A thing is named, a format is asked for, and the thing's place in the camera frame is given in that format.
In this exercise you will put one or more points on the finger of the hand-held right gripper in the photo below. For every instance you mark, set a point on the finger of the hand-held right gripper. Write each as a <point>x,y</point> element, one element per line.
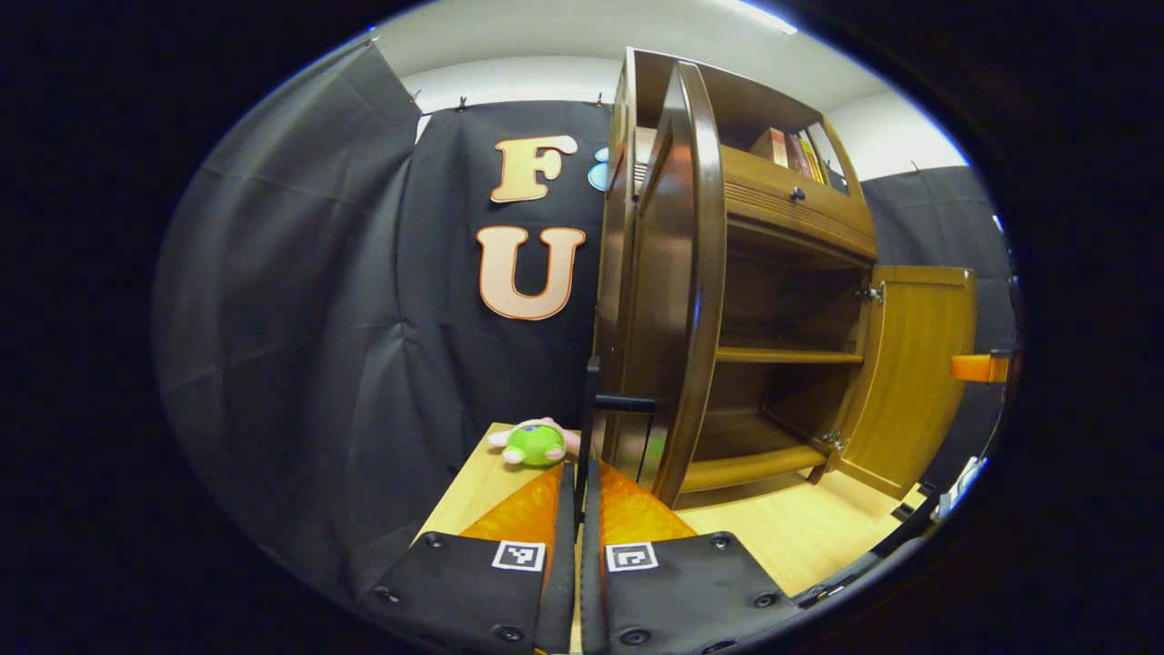
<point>978,367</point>

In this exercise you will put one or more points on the green and pink plush toy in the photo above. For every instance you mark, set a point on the green and pink plush toy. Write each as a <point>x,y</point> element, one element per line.
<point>536,444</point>

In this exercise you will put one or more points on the wooden cabinet door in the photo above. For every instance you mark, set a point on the wooden cabinet door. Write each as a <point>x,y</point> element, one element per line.
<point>677,273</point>
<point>914,373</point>

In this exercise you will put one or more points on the wooden cabinet shelf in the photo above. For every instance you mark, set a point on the wooden cabinet shelf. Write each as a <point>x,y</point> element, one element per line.
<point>787,355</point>

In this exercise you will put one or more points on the black backdrop cloth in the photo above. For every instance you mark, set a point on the black backdrop cloth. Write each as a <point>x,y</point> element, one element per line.
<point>318,318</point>

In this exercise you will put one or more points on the wooden cabinet drawer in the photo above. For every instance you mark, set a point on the wooden cabinet drawer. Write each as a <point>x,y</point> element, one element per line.
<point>800,214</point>

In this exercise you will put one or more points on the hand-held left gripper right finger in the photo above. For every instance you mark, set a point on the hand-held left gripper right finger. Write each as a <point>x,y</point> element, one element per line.
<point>589,564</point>

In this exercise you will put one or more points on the metal door hinge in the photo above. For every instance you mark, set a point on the metal door hinge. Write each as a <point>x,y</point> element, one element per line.
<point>875,293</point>
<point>833,441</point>

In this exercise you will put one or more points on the wooden double-door shoe cabinet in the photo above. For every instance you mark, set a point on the wooden double-door shoe cabinet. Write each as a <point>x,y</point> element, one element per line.
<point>782,300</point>

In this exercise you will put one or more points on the dark brown book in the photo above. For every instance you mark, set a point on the dark brown book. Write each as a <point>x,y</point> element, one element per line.
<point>797,155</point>

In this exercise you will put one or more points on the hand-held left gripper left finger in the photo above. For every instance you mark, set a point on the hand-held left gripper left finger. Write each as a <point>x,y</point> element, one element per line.
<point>566,546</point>

